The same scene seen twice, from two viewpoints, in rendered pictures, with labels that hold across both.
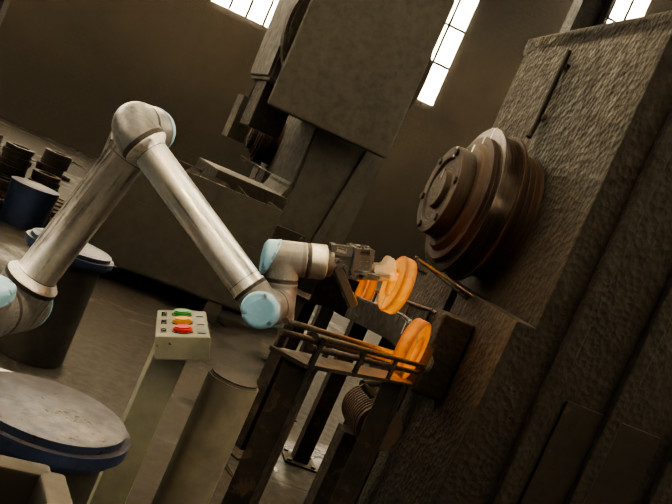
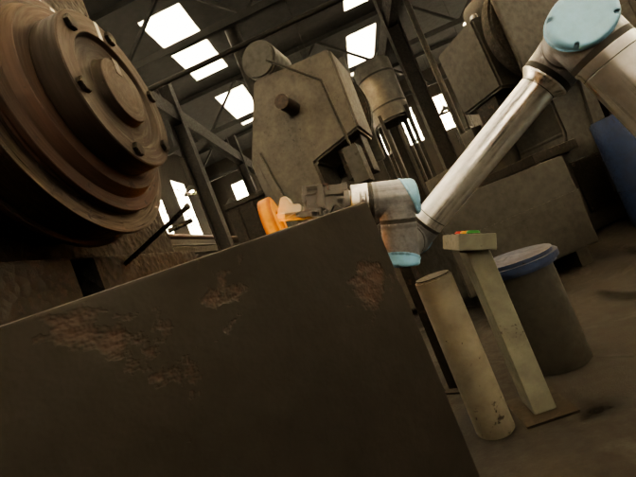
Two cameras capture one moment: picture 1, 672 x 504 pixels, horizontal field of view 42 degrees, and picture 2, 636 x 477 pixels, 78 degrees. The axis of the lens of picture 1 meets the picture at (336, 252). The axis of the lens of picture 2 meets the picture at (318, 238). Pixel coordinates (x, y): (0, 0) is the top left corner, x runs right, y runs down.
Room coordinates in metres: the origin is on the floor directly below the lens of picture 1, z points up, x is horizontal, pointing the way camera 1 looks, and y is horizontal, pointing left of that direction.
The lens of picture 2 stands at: (3.24, 0.23, 0.71)
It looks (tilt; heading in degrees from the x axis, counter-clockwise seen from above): 3 degrees up; 199
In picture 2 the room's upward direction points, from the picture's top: 22 degrees counter-clockwise
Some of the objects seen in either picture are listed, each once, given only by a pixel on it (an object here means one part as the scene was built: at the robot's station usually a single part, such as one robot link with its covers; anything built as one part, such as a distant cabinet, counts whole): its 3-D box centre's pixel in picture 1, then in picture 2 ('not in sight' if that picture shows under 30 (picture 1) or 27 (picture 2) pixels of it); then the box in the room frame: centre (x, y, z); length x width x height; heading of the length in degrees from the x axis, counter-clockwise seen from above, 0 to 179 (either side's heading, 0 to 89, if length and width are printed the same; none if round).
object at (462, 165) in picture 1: (444, 191); (112, 97); (2.67, -0.23, 1.11); 0.28 x 0.06 x 0.28; 13
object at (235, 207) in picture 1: (170, 222); not in sight; (5.22, 0.97, 0.39); 1.03 x 0.83 x 0.79; 107
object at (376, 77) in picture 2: not in sight; (406, 151); (-6.36, -0.24, 2.25); 0.92 x 0.92 x 4.50
